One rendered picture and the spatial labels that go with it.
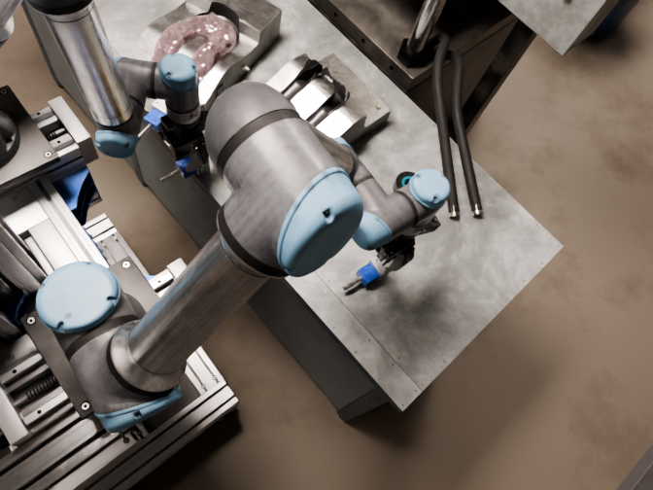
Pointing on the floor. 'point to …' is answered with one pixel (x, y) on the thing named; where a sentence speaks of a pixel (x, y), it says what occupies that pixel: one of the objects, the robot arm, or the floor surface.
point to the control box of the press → (586, 19)
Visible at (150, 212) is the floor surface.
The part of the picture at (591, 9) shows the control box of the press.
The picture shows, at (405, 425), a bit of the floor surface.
